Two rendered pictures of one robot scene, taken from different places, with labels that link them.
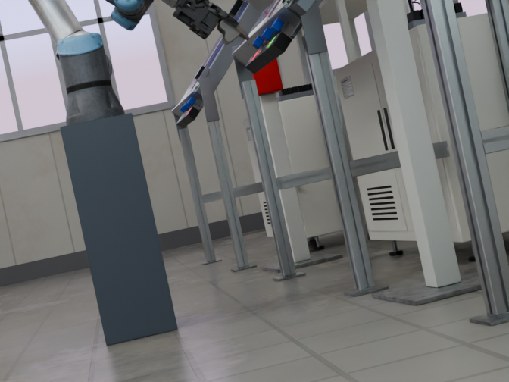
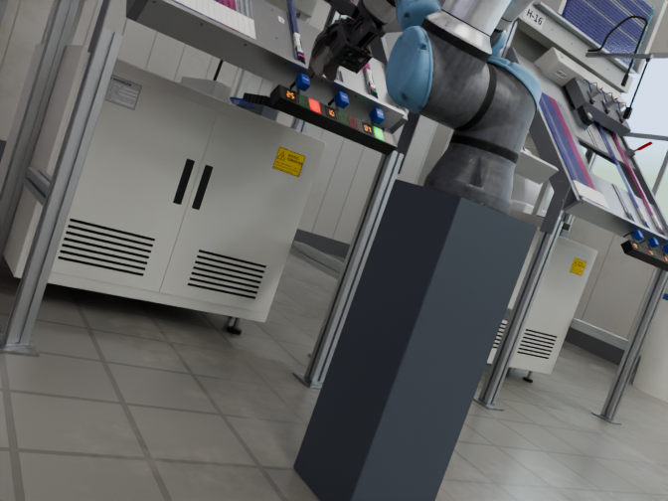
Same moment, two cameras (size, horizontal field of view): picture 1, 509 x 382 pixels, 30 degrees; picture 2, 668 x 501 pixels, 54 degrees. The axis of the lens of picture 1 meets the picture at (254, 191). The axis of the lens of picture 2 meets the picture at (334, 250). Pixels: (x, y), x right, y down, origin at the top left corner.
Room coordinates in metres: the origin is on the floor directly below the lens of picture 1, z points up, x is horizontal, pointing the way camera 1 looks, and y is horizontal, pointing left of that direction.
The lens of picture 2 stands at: (3.04, 1.31, 0.50)
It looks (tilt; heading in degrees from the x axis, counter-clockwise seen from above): 5 degrees down; 247
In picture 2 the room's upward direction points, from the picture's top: 19 degrees clockwise
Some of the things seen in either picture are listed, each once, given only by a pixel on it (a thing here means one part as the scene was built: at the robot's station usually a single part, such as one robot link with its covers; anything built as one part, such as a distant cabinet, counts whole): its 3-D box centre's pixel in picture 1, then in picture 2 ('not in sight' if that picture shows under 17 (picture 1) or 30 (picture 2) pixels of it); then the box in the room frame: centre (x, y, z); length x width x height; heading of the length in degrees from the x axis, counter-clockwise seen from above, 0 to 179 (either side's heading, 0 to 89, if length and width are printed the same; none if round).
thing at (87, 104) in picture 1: (92, 104); (474, 174); (2.43, 0.36, 0.60); 0.15 x 0.15 x 0.10
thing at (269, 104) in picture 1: (279, 158); not in sight; (3.41, -0.11, 0.39); 0.24 x 0.24 x 0.78; 13
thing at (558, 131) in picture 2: not in sight; (526, 218); (1.34, -0.87, 0.65); 1.01 x 0.73 x 1.29; 103
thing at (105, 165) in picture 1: (119, 228); (410, 352); (2.43, 0.36, 0.28); 0.18 x 0.18 x 0.55; 9
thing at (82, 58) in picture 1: (83, 60); (495, 105); (2.44, 0.36, 0.72); 0.13 x 0.12 x 0.14; 4
